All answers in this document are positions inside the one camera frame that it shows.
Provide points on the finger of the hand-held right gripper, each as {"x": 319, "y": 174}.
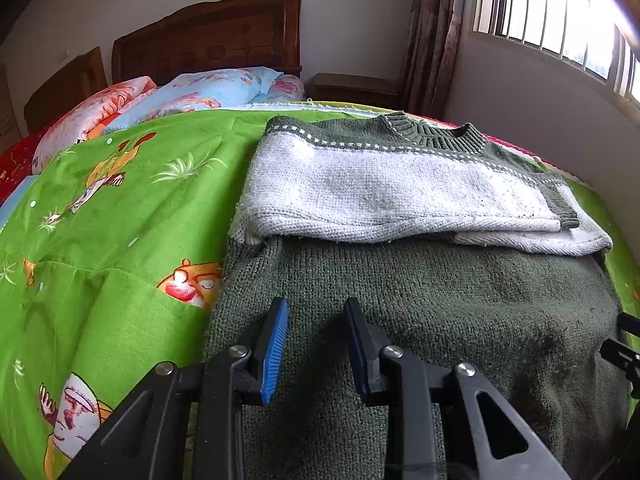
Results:
{"x": 625, "y": 365}
{"x": 631, "y": 324}

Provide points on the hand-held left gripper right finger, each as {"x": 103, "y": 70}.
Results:
{"x": 357, "y": 350}

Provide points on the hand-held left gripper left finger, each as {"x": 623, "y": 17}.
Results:
{"x": 275, "y": 355}

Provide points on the green knitted sweater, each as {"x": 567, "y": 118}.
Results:
{"x": 450, "y": 300}

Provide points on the green cartoon print quilt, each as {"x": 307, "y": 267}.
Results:
{"x": 125, "y": 220}

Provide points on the wooden nightstand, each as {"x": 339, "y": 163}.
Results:
{"x": 355, "y": 91}

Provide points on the pink and blue pillow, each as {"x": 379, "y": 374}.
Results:
{"x": 287, "y": 87}

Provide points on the blue floral pillow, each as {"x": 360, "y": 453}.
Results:
{"x": 200, "y": 95}

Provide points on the pink floral pillow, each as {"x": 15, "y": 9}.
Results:
{"x": 85, "y": 120}

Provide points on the light blue blanket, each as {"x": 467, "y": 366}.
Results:
{"x": 10, "y": 207}

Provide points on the red patterned blanket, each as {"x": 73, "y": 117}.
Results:
{"x": 17, "y": 165}

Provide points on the large carved wooden headboard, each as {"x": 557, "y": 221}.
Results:
{"x": 210, "y": 40}

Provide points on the barred window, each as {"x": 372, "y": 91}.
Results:
{"x": 550, "y": 10}

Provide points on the floral curtain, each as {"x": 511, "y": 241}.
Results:
{"x": 435, "y": 35}

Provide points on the small wooden headboard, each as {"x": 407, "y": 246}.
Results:
{"x": 65, "y": 90}

